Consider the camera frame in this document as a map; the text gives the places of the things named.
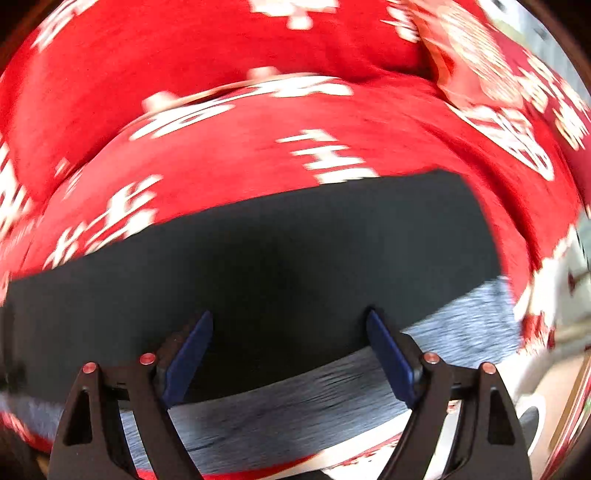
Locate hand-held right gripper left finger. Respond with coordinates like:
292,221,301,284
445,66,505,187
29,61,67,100
48,310,214,480

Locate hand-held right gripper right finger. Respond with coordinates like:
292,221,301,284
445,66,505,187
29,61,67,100
366,308,535,480

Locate black pants with grey waistband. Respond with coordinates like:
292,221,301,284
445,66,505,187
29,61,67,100
0,170,525,476

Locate white rounded object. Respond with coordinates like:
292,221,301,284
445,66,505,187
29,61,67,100
505,348,575,462

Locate red printed sofa cover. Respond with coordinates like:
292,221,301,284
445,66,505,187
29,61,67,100
0,0,591,480

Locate red cushion with white characters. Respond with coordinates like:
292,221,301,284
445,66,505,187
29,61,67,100
522,48,591,153

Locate red cushion with round emblem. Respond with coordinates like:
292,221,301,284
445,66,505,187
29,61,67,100
409,0,529,109

